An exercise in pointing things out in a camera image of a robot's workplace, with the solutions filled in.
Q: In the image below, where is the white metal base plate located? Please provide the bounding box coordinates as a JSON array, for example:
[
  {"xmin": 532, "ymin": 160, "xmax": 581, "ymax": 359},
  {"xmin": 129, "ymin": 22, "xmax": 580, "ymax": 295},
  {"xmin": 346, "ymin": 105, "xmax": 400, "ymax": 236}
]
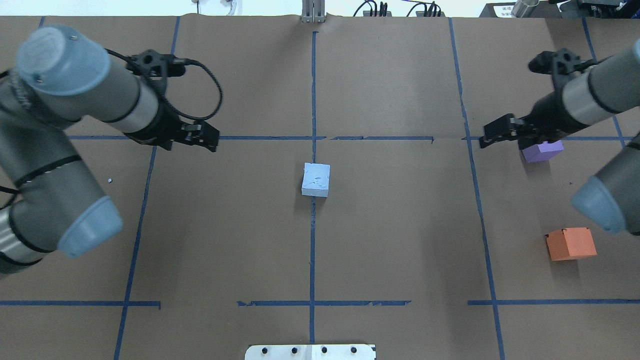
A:
[{"xmin": 244, "ymin": 344, "xmax": 377, "ymax": 360}]

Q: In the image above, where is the left black camera cable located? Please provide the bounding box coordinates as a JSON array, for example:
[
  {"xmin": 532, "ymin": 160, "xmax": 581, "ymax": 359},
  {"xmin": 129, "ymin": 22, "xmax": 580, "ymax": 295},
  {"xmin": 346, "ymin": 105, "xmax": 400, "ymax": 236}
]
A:
[{"xmin": 105, "ymin": 49, "xmax": 224, "ymax": 122}]

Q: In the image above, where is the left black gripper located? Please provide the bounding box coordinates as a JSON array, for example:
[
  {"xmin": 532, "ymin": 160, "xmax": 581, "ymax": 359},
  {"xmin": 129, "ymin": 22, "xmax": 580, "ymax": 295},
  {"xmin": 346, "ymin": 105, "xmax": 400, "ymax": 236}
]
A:
[{"xmin": 127, "ymin": 104, "xmax": 220, "ymax": 153}]

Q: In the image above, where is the grey metal post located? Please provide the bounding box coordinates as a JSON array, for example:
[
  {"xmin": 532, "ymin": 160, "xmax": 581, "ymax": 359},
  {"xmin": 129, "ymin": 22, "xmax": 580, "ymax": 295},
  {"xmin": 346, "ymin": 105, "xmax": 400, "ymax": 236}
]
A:
[{"xmin": 301, "ymin": 0, "xmax": 327, "ymax": 24}]

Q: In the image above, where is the light blue foam block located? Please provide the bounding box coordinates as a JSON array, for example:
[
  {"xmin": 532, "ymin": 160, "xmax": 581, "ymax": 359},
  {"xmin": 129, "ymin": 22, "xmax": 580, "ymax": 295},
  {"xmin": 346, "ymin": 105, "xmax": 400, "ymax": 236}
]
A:
[{"xmin": 301, "ymin": 162, "xmax": 331, "ymax": 198}]

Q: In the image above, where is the silver metal cylinder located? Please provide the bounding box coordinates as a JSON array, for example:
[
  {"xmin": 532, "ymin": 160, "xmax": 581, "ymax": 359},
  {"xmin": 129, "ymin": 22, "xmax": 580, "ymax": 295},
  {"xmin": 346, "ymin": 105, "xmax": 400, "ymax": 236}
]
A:
[{"xmin": 510, "ymin": 0, "xmax": 540, "ymax": 18}]

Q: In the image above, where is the orange foam block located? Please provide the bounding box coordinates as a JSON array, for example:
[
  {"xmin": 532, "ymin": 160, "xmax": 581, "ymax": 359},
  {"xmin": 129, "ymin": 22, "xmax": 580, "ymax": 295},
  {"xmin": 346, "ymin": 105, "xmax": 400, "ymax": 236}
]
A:
[{"xmin": 545, "ymin": 227, "xmax": 598, "ymax": 262}]

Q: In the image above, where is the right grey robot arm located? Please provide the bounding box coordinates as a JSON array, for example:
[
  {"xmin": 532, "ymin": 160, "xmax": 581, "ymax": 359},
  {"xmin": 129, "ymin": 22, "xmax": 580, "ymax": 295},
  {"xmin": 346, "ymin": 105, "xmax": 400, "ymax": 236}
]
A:
[{"xmin": 478, "ymin": 40, "xmax": 640, "ymax": 237}]

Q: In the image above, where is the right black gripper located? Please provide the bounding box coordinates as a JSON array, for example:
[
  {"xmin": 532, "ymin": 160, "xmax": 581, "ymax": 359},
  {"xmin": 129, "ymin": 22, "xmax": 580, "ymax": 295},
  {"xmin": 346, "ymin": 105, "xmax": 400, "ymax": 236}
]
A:
[{"xmin": 478, "ymin": 102, "xmax": 576, "ymax": 150}]

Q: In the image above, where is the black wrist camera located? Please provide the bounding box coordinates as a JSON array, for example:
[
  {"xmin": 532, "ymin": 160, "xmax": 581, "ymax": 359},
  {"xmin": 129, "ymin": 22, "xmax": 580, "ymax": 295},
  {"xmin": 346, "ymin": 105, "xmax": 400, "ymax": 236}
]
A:
[
  {"xmin": 125, "ymin": 49, "xmax": 186, "ymax": 78},
  {"xmin": 527, "ymin": 48, "xmax": 598, "ymax": 75}
]

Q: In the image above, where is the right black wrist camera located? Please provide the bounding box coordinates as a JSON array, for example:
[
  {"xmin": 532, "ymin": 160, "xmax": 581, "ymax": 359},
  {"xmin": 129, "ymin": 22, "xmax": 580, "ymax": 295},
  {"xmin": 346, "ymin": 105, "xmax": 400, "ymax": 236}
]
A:
[{"xmin": 527, "ymin": 48, "xmax": 598, "ymax": 75}]

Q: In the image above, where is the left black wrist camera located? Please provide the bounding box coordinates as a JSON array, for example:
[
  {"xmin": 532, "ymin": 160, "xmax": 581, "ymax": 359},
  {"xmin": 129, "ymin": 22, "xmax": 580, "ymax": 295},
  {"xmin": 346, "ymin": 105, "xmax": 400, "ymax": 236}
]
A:
[{"xmin": 125, "ymin": 49, "xmax": 186, "ymax": 78}]

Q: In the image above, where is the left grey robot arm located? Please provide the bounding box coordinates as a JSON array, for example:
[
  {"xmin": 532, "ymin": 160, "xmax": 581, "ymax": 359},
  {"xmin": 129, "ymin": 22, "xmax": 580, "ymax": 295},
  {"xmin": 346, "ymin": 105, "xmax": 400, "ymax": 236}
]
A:
[{"xmin": 0, "ymin": 24, "xmax": 224, "ymax": 277}]

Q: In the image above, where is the purple foam block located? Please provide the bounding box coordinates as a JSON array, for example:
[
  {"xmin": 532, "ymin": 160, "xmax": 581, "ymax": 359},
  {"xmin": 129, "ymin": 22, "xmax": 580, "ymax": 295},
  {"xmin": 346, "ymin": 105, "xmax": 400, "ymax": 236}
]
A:
[{"xmin": 521, "ymin": 140, "xmax": 565, "ymax": 163}]

